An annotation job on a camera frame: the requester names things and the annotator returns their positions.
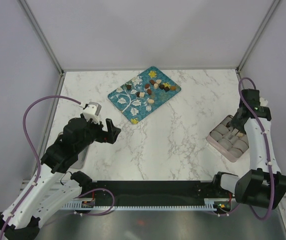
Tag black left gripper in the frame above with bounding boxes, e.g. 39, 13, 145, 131
76, 116, 121, 153

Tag metal tongs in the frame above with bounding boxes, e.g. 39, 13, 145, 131
227, 128, 239, 141

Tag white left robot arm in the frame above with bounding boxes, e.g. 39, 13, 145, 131
0, 117, 121, 240

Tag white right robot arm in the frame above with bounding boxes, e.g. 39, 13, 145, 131
211, 89, 286, 209

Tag pink chocolate box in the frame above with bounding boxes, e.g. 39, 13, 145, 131
206, 115, 249, 163

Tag brown white block chocolate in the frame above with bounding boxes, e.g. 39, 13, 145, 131
136, 92, 145, 98

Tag teal floral tray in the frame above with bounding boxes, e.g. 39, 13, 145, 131
107, 66, 181, 124

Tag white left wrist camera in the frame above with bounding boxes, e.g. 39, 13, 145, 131
80, 101, 102, 124

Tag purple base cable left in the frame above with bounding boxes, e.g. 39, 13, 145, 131
71, 187, 116, 217

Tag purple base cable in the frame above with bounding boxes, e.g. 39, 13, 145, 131
216, 198, 241, 217
71, 187, 116, 217

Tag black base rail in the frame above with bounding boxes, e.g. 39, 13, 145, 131
82, 180, 229, 206

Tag white slotted cable duct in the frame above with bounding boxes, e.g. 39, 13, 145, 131
61, 198, 236, 212

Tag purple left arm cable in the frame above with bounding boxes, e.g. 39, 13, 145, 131
0, 95, 83, 240

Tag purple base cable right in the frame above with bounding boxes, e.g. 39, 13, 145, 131
216, 198, 241, 217

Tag aluminium frame post right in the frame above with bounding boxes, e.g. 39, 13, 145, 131
236, 0, 282, 75

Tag aluminium frame post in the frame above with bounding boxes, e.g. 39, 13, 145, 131
236, 0, 282, 75
17, 0, 64, 76

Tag aluminium frame post left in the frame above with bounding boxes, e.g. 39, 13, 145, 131
17, 0, 64, 76

